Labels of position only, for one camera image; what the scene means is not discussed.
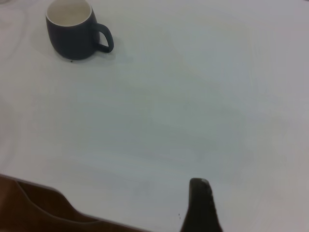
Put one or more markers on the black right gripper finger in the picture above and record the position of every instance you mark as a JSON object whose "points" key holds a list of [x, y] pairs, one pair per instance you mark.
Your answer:
{"points": [[200, 210]]}

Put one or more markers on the dark grey ceramic mug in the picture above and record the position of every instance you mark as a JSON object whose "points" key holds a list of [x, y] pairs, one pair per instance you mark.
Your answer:
{"points": [[70, 41]]}

